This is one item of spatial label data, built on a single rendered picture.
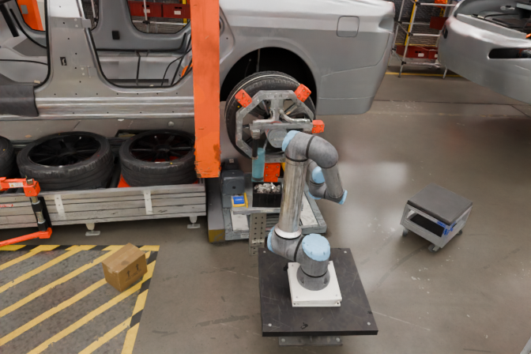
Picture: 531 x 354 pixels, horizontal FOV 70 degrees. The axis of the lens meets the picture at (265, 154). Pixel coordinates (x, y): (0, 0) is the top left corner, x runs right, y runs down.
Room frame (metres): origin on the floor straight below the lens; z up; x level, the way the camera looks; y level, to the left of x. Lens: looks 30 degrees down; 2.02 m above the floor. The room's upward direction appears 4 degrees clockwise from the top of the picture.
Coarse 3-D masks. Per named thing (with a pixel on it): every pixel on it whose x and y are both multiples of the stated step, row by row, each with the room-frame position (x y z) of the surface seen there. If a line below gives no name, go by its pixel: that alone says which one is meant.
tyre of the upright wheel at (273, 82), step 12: (264, 72) 2.67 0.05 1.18; (276, 72) 2.69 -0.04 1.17; (240, 84) 2.60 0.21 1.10; (252, 84) 2.50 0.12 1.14; (264, 84) 2.47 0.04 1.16; (276, 84) 2.49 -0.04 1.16; (288, 84) 2.51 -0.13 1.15; (228, 96) 2.62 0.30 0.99; (252, 96) 2.45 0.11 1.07; (228, 108) 2.48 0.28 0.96; (312, 108) 2.54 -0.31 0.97; (228, 120) 2.42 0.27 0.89; (228, 132) 2.42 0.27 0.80
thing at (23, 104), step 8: (0, 88) 2.49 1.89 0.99; (8, 88) 2.50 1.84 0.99; (16, 88) 2.51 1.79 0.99; (24, 88) 2.53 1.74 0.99; (32, 88) 2.53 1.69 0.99; (0, 96) 2.48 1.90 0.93; (8, 96) 2.49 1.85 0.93; (16, 96) 2.50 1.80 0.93; (24, 96) 2.51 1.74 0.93; (32, 96) 2.52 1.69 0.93; (0, 104) 2.45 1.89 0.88; (8, 104) 2.46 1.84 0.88; (16, 104) 2.47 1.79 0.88; (24, 104) 2.49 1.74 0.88; (32, 104) 2.50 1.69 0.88; (0, 112) 2.45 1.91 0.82; (8, 112) 2.46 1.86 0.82; (16, 112) 2.47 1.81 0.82; (24, 112) 2.49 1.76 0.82; (32, 112) 2.50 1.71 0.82
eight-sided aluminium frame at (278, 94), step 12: (264, 96) 2.38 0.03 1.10; (276, 96) 2.40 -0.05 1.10; (288, 96) 2.42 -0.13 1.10; (240, 108) 2.41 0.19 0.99; (252, 108) 2.37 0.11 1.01; (240, 120) 2.35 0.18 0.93; (312, 120) 2.46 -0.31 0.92; (240, 132) 2.36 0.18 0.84; (240, 144) 2.35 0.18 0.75; (276, 156) 2.43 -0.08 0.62
